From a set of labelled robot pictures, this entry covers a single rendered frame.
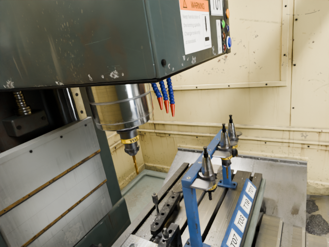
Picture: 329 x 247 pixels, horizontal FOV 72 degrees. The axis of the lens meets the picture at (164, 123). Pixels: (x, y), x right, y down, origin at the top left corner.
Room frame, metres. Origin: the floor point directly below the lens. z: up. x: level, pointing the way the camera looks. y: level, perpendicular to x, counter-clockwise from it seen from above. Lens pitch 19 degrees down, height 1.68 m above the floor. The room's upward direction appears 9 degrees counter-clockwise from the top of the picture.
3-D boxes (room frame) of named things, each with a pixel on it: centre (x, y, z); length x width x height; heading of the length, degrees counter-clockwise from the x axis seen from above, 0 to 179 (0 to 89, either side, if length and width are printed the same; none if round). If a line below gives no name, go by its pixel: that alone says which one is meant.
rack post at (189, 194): (0.69, -0.05, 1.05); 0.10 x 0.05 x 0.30; 57
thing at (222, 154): (0.84, -0.21, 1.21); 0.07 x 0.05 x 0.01; 57
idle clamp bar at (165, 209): (0.86, 0.06, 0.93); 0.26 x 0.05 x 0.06; 152
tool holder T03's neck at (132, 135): (0.59, 0.10, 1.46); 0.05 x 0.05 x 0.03
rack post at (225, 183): (1.06, -0.29, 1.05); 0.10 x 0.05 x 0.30; 57
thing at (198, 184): (0.66, -0.09, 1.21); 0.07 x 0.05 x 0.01; 57
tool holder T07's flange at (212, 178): (0.70, -0.12, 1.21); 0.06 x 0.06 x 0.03
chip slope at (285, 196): (1.13, -0.26, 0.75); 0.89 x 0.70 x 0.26; 57
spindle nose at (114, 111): (0.59, 0.10, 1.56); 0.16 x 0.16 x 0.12
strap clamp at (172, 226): (0.67, 0.06, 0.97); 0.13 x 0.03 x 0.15; 147
